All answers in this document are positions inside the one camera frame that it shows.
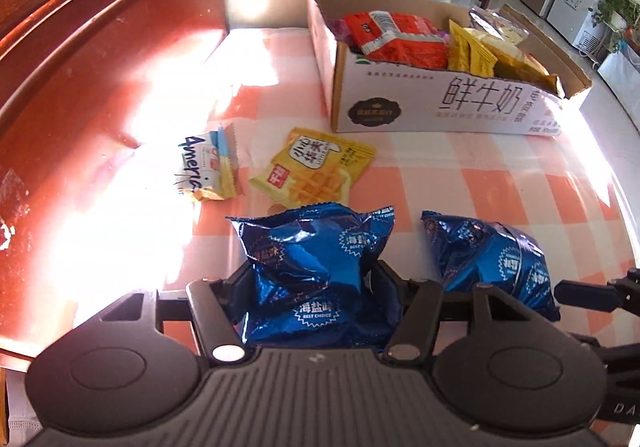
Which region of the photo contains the white and yellow snack packet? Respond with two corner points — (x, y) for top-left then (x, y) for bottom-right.
(176, 124), (241, 202)

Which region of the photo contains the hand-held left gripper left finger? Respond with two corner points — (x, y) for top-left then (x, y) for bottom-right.
(75, 261), (253, 363)

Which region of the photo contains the yellow waffle snack packet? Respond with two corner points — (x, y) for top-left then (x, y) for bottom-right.
(249, 128), (377, 208)

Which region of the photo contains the purple snack packet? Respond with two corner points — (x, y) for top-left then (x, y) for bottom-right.
(327, 17), (361, 52)

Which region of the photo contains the white cloth cover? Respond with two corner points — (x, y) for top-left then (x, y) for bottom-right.
(597, 49), (640, 114)

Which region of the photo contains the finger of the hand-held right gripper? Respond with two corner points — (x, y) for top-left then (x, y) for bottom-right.
(554, 268), (640, 317)

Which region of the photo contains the cardboard box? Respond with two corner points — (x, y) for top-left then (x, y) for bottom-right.
(306, 0), (593, 135)

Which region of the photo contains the white chest freezer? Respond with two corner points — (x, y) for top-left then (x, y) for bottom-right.
(545, 0), (610, 52)

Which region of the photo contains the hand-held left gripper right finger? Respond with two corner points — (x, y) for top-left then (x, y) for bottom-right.
(369, 261), (561, 362)

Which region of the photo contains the pink checked tablecloth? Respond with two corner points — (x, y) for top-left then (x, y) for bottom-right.
(65, 27), (640, 343)

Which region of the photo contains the dark blue foil snack packet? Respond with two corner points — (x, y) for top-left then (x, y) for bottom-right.
(226, 206), (401, 350)
(421, 211), (561, 323)

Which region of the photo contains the clear snack packet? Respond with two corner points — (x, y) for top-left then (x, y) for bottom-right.
(469, 7), (531, 48)

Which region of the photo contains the red snack packet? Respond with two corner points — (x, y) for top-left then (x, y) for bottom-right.
(340, 11), (451, 70)

